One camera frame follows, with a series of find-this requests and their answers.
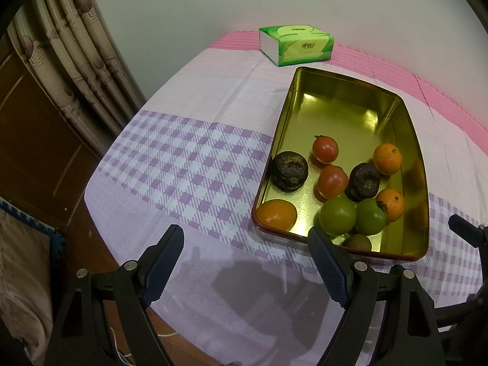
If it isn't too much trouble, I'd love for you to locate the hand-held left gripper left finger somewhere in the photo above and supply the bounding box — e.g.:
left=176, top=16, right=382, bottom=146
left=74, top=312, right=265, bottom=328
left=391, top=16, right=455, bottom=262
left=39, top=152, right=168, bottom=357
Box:
left=45, top=224, right=185, bottom=366

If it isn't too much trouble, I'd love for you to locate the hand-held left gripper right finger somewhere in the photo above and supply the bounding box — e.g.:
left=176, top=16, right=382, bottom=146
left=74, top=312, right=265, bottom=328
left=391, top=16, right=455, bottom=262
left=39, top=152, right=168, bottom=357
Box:
left=307, top=227, right=447, bottom=366

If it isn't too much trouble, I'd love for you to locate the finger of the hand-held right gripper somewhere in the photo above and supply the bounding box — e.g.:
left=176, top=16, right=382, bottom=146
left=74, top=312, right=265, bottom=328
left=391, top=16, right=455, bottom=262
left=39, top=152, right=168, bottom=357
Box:
left=449, top=214, right=488, bottom=250

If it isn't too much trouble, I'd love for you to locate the brown kiwi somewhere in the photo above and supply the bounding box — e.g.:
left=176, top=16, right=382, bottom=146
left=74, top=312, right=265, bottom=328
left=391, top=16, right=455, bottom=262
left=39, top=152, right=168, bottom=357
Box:
left=343, top=234, right=372, bottom=252

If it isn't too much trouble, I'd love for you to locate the green tomato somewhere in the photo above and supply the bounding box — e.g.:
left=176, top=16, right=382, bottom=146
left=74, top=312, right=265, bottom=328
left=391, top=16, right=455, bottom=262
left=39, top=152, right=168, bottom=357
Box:
left=319, top=197, right=357, bottom=236
left=355, top=198, right=388, bottom=236

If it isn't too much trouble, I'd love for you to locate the small orange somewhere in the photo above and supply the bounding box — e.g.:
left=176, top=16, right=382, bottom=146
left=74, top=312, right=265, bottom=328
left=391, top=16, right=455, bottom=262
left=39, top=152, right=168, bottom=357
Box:
left=376, top=188, right=405, bottom=223
left=373, top=143, right=403, bottom=176
left=255, top=199, right=298, bottom=231

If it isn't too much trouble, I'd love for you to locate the red tomato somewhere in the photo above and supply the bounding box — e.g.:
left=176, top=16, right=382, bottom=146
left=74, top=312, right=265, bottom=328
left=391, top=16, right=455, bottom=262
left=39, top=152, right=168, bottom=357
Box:
left=317, top=165, right=349, bottom=199
left=312, top=136, right=339, bottom=164

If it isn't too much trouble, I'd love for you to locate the dark wrinkled passion fruit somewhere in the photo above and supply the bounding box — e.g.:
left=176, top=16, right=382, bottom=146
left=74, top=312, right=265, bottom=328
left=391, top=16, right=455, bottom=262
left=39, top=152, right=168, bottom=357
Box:
left=348, top=163, right=381, bottom=201
left=271, top=151, right=309, bottom=192

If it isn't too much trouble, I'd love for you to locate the gold metal tin tray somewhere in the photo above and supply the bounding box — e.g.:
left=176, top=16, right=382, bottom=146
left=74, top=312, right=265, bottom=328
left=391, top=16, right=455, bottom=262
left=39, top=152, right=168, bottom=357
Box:
left=252, top=66, right=430, bottom=262

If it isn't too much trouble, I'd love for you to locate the blue foam mat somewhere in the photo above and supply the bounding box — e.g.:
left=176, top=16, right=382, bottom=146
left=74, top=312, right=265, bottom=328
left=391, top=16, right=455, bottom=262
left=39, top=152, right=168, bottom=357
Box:
left=0, top=197, right=66, bottom=260

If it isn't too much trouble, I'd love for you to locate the beige cloth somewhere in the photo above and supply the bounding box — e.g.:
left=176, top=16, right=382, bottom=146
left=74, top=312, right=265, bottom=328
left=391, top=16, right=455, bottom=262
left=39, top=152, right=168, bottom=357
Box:
left=0, top=210, right=54, bottom=347

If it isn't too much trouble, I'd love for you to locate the green tissue pack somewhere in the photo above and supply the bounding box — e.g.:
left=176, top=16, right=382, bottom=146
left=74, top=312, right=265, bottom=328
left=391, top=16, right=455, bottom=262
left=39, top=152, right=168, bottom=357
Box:
left=259, top=25, right=335, bottom=67

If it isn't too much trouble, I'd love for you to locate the beige patterned curtain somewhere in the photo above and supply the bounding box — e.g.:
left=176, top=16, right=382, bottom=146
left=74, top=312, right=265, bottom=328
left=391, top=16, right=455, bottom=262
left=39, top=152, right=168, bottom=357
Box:
left=8, top=0, right=148, bottom=135

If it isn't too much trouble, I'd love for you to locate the white cable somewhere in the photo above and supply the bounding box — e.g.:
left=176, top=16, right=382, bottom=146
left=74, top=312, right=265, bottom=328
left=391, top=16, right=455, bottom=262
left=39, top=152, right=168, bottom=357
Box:
left=110, top=327, right=134, bottom=364

